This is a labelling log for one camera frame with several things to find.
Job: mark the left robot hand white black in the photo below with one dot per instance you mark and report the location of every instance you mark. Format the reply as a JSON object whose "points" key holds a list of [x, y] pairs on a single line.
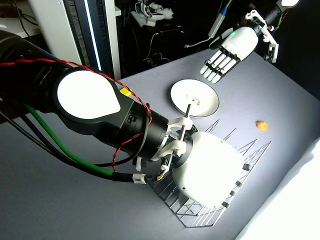
{"points": [[240, 42]]}

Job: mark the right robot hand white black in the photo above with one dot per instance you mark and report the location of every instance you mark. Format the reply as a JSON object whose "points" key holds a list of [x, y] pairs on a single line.
{"points": [[210, 170]]}

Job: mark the white plate dark rim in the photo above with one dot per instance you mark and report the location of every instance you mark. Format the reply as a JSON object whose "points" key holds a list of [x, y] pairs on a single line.
{"points": [[200, 92]]}

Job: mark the silver usb adapter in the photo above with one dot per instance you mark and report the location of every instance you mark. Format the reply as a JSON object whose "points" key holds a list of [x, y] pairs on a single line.
{"points": [[215, 26]]}

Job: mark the orange swirl cookie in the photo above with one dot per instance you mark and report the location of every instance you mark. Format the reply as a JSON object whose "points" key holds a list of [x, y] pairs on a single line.
{"points": [[262, 126]]}

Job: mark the spare white robot hand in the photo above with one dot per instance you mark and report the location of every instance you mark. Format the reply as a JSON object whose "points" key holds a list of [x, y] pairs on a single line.
{"points": [[155, 12]]}

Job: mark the white computer tower case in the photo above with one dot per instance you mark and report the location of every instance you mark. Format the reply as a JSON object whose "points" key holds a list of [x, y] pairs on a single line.
{"points": [[57, 25]]}

